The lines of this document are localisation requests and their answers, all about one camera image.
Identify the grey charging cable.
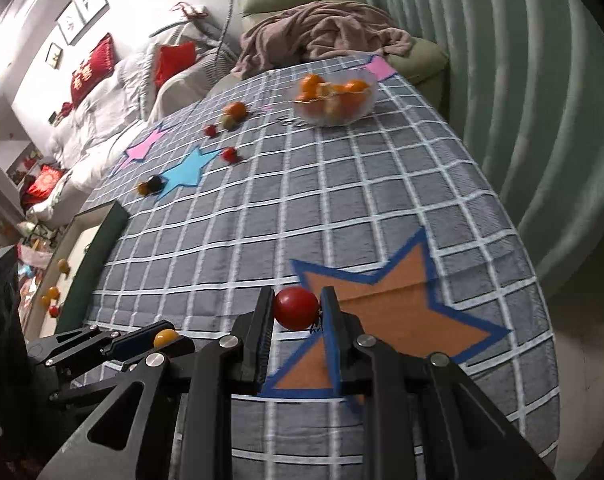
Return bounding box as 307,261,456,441
216,0,246,63

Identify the red printed pillow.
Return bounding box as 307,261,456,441
70,33,117,107

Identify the plain red pillow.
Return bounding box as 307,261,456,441
154,42,197,89

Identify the clear glass bowl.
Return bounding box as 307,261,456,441
293,66,379,127

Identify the pale green curtain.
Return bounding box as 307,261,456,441
363,0,604,288

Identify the white covered sofa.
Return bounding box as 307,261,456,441
29,5,243,228

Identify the shallow cardboard box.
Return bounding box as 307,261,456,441
24,200,129,338

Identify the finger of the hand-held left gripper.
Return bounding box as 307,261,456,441
28,325,118,367
47,329,195,403

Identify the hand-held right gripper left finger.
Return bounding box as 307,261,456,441
37,287,277,480

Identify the pink fleece blanket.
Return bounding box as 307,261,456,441
231,2,413,80

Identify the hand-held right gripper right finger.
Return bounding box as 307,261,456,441
321,286,555,480

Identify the white wall shelf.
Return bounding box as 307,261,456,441
4,141,46,192

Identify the red patterned pillow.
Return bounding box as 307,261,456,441
26,163,66,207

